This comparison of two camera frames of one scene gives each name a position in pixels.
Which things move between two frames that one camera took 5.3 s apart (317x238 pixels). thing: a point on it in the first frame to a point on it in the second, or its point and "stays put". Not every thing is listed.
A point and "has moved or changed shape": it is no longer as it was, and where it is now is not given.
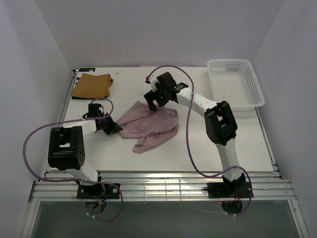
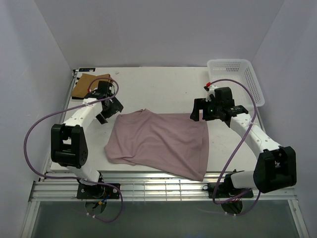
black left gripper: [113, 127] to [116, 106]
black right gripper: [151, 96] to [201, 103]
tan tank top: [93, 87] stays put
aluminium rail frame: [162, 187] stays put
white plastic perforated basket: [235, 81] stays put
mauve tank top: [152, 128] has moved or changed shape
